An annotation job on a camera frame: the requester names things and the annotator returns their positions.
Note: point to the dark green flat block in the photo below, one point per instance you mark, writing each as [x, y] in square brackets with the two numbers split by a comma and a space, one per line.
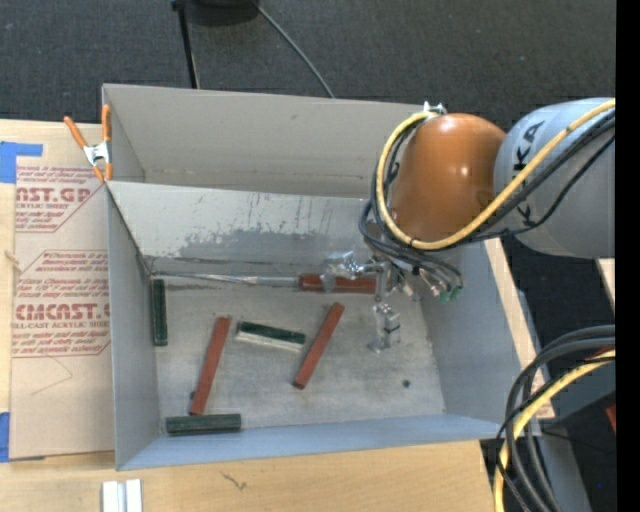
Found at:
[202, 423]
[272, 334]
[159, 312]

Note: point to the grey metal bin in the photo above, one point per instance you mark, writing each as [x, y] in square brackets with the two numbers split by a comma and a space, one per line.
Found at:
[280, 230]

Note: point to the red-brown flat block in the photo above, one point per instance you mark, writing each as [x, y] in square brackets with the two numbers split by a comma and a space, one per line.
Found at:
[211, 365]
[350, 285]
[320, 345]

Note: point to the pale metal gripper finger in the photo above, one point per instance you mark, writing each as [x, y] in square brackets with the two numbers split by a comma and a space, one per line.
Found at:
[345, 265]
[387, 325]

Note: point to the brown cardboard board red print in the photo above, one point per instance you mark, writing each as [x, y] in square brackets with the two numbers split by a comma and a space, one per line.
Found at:
[60, 280]

